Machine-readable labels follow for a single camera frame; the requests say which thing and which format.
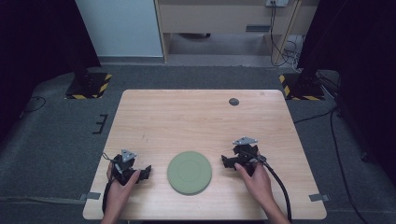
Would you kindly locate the white panel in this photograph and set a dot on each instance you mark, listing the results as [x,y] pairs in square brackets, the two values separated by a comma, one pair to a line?
[120,28]

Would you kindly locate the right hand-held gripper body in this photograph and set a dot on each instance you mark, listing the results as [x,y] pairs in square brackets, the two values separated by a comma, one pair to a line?
[247,154]

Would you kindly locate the black curtain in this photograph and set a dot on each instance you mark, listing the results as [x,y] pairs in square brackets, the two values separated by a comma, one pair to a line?
[37,46]
[358,62]

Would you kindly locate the person's left hand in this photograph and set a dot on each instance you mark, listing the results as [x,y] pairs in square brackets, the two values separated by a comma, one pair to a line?
[120,193]

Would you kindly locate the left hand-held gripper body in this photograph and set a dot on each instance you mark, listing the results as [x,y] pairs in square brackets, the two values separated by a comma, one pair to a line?
[123,169]

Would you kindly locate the green round plate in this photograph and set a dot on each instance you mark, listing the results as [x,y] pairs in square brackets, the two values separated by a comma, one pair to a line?
[189,172]

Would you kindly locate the black stand base striped edge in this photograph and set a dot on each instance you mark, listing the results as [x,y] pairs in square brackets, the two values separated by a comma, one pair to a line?
[88,85]
[300,88]

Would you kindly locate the white wall power socket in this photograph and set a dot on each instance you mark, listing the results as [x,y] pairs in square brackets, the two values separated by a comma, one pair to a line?
[277,2]

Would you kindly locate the person's right hand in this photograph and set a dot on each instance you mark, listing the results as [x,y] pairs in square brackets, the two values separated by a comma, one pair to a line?
[258,185]

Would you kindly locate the grey round table grommet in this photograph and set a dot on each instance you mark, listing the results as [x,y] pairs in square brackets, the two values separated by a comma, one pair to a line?
[233,101]

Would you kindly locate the grey tape strip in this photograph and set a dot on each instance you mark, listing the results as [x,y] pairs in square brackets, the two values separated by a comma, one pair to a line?
[90,196]
[319,197]

